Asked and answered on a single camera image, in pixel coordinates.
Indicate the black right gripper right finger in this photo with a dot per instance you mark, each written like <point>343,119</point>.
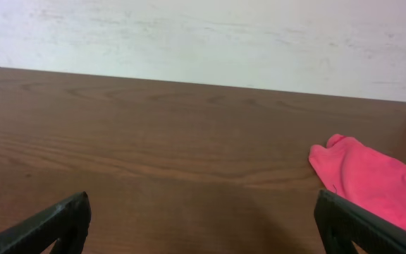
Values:
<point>343,225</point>

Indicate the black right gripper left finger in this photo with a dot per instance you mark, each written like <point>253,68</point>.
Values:
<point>63,226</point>

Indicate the red printed t-shirt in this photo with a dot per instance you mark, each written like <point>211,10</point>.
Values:
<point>369,179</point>

